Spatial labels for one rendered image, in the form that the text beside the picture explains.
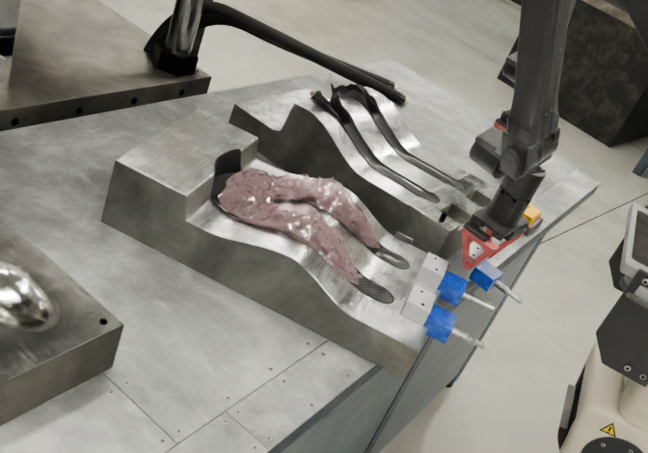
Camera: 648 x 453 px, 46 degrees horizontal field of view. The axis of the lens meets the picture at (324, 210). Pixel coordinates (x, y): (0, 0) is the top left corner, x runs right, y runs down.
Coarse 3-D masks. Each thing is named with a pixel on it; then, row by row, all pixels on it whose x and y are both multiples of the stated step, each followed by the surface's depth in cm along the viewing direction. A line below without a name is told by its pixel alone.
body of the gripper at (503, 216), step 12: (492, 204) 127; (504, 204) 124; (516, 204) 124; (480, 216) 126; (492, 216) 126; (504, 216) 125; (516, 216) 125; (492, 228) 124; (504, 228) 125; (516, 228) 127
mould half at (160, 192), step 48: (144, 144) 113; (192, 144) 118; (240, 144) 124; (144, 192) 108; (192, 192) 107; (144, 240) 111; (192, 240) 108; (240, 240) 106; (288, 240) 108; (384, 240) 125; (240, 288) 109; (288, 288) 107; (336, 288) 107; (432, 288) 118; (336, 336) 107; (384, 336) 105
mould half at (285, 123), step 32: (288, 96) 160; (384, 96) 158; (256, 128) 147; (288, 128) 142; (320, 128) 138; (288, 160) 144; (320, 160) 140; (352, 160) 138; (384, 160) 144; (352, 192) 138; (384, 192) 134; (448, 192) 141; (480, 192) 146; (384, 224) 135; (416, 224) 132; (448, 224) 130; (448, 256) 139
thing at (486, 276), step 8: (472, 248) 134; (480, 248) 135; (472, 256) 131; (488, 256) 134; (456, 264) 133; (480, 264) 133; (488, 264) 134; (456, 272) 134; (464, 272) 133; (472, 272) 132; (480, 272) 131; (488, 272) 131; (496, 272) 132; (472, 280) 132; (480, 280) 131; (488, 280) 130; (496, 280) 131; (488, 288) 131; (504, 288) 131; (512, 296) 130
